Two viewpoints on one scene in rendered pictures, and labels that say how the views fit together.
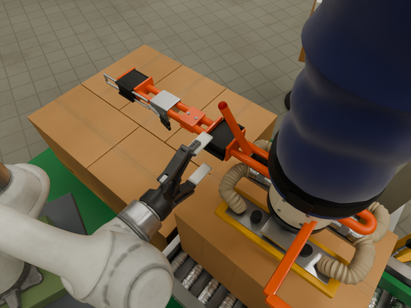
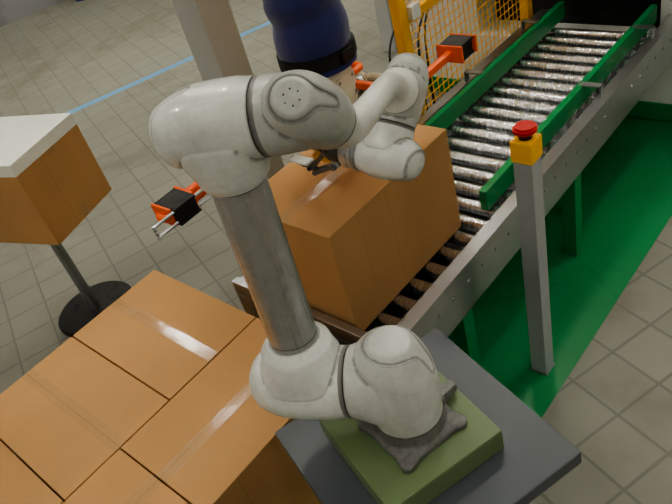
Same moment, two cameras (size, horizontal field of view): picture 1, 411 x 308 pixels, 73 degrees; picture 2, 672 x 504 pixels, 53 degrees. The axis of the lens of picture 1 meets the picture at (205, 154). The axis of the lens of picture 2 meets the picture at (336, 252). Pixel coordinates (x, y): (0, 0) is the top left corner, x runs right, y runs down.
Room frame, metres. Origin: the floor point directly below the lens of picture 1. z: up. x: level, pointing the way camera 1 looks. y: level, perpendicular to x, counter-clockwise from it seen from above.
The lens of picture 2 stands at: (0.08, 1.59, 2.05)
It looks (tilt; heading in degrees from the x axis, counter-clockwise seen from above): 38 degrees down; 281
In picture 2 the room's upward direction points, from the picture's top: 17 degrees counter-clockwise
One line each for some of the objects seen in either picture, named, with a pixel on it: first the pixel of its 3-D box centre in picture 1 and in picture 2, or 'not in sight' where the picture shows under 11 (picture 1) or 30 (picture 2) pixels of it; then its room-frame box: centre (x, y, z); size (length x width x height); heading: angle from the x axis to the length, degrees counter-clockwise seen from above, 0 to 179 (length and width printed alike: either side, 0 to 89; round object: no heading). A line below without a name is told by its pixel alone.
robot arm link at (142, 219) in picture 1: (140, 220); (355, 151); (0.24, 0.14, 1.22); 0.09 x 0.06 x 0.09; 52
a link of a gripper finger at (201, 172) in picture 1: (200, 173); (301, 160); (0.40, 0.01, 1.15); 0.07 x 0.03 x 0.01; 142
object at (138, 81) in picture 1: (136, 84); (175, 205); (0.69, 0.22, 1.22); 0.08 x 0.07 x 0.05; 52
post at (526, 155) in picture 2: not in sight; (535, 267); (-0.21, -0.12, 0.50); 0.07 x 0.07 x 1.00; 51
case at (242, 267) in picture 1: (271, 243); (355, 216); (0.34, -0.25, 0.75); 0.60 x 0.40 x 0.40; 50
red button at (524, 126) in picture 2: not in sight; (525, 131); (-0.21, -0.12, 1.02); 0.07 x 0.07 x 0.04
